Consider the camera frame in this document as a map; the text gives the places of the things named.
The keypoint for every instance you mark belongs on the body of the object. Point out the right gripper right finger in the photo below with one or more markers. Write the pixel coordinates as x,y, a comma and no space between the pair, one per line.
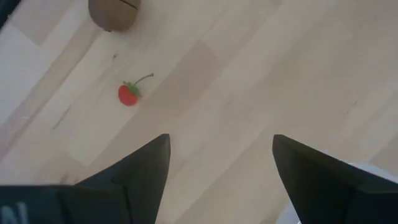
335,202

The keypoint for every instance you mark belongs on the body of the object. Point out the small red fruit with stem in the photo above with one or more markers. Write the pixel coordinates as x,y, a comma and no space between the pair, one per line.
128,96

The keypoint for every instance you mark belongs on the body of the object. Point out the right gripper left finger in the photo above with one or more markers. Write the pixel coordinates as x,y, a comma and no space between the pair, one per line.
93,205

